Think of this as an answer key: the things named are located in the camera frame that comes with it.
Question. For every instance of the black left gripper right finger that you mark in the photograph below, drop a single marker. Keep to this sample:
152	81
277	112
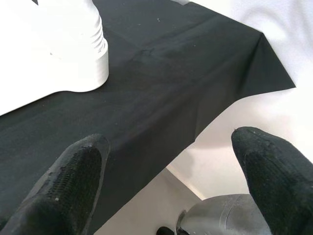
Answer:
281	186

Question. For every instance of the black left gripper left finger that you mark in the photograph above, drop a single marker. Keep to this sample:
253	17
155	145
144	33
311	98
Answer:
63	191

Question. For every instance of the black robot foot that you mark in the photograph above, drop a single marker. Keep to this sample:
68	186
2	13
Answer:
164	231

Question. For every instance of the black tablecloth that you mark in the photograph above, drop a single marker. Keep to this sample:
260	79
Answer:
159	85

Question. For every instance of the white plastic table top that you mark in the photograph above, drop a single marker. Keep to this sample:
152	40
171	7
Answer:
49	49

